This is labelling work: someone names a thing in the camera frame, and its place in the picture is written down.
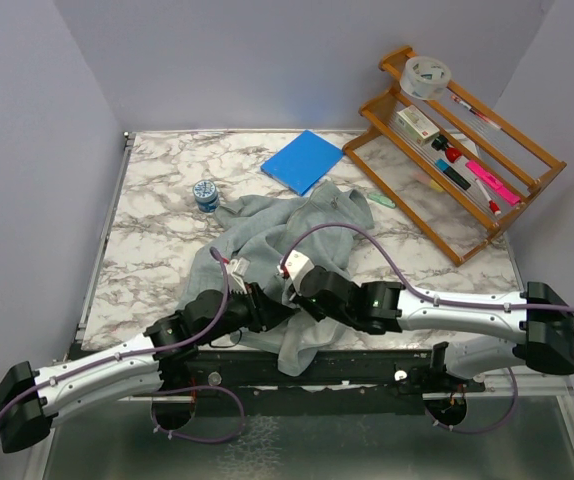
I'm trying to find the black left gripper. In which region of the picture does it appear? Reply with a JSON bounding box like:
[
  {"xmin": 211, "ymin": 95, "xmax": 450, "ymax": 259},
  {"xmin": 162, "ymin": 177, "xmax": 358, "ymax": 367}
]
[{"xmin": 197, "ymin": 282, "xmax": 295, "ymax": 347}]

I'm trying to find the grey zip-up jacket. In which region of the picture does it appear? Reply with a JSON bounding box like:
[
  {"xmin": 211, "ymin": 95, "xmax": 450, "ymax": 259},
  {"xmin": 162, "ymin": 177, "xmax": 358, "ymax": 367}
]
[{"xmin": 209, "ymin": 182, "xmax": 374, "ymax": 377}]

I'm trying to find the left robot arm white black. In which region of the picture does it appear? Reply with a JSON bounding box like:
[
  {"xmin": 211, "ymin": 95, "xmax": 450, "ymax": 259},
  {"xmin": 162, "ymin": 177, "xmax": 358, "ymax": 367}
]
[{"xmin": 0, "ymin": 283, "xmax": 295, "ymax": 454}]

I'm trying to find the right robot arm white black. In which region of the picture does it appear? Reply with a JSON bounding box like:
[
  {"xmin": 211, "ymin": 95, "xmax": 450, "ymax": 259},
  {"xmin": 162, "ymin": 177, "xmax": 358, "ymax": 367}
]
[{"xmin": 281, "ymin": 262, "xmax": 574, "ymax": 391}]

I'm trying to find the mint green eraser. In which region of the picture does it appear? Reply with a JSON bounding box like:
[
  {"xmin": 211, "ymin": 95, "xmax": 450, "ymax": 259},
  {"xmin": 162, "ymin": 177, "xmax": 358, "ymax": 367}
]
[{"xmin": 367, "ymin": 192, "xmax": 396, "ymax": 209}]

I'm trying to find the blue paper sheet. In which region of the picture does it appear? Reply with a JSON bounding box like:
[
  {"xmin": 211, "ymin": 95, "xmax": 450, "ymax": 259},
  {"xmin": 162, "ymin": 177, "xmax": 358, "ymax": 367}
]
[{"xmin": 260, "ymin": 130, "xmax": 343, "ymax": 196}]

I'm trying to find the blue patterned round container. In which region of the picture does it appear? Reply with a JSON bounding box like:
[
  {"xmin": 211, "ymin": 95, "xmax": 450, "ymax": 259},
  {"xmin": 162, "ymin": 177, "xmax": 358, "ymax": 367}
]
[{"xmin": 192, "ymin": 180, "xmax": 220, "ymax": 213}]

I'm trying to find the yellow highlighter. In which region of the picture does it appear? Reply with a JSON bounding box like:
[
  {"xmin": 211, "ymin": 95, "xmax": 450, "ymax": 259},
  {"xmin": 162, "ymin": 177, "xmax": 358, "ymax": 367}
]
[{"xmin": 429, "ymin": 180, "xmax": 443, "ymax": 193}]

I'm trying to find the blue black highlighter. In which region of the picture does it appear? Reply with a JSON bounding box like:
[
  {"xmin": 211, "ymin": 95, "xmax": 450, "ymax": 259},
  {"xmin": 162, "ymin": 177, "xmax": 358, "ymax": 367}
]
[{"xmin": 435, "ymin": 159, "xmax": 471, "ymax": 191}]

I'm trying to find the wooden two-tier rack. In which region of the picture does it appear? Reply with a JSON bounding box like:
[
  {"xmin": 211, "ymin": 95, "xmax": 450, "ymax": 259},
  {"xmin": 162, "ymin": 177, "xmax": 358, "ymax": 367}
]
[{"xmin": 343, "ymin": 46, "xmax": 566, "ymax": 266}]

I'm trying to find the white green small box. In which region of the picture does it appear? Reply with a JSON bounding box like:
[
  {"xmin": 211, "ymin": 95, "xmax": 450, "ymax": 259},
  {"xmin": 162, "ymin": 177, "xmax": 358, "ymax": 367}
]
[{"xmin": 396, "ymin": 105, "xmax": 440, "ymax": 146}]

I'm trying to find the red white marker pen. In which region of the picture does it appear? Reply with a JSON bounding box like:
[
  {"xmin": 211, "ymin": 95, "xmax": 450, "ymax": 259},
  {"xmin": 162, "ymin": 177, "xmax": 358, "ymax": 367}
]
[{"xmin": 475, "ymin": 178, "xmax": 501, "ymax": 217}]

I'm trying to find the pink highlighter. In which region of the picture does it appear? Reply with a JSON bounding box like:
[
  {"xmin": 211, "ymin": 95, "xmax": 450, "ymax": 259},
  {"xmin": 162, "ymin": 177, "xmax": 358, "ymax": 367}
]
[{"xmin": 466, "ymin": 160, "xmax": 521, "ymax": 206}]

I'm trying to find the clear tape roll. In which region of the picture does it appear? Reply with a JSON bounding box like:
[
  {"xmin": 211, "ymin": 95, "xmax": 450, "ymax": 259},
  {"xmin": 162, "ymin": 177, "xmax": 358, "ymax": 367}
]
[{"xmin": 400, "ymin": 56, "xmax": 452, "ymax": 101}]

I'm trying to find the red pen on top shelf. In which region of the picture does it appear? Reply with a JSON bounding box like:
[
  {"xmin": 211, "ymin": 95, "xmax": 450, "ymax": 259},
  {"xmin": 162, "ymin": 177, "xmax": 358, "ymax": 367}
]
[{"xmin": 451, "ymin": 94, "xmax": 502, "ymax": 131}]

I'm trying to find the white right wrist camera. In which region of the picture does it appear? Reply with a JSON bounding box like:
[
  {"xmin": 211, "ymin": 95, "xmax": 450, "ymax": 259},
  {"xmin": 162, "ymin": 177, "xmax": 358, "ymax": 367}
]
[{"xmin": 277, "ymin": 250, "xmax": 314, "ymax": 290}]

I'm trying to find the aluminium frame rail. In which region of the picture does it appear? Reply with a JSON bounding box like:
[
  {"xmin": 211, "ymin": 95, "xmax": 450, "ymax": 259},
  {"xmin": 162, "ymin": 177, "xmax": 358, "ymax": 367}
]
[{"xmin": 25, "ymin": 368, "xmax": 574, "ymax": 479}]

